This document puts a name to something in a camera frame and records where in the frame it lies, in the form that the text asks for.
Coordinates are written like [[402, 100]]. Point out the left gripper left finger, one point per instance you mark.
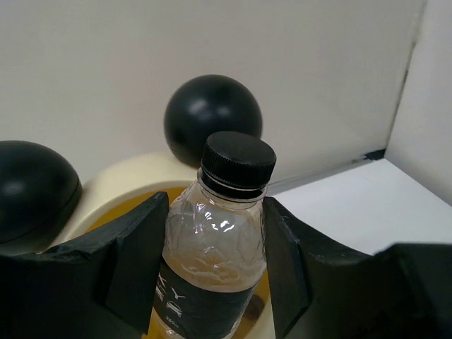
[[98, 285]]

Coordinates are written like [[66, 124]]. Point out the cream bin with black ears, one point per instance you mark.
[[44, 203]]

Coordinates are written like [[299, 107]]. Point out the black label small bottle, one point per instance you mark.
[[214, 255]]

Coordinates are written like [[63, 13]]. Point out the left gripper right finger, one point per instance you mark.
[[320, 288]]

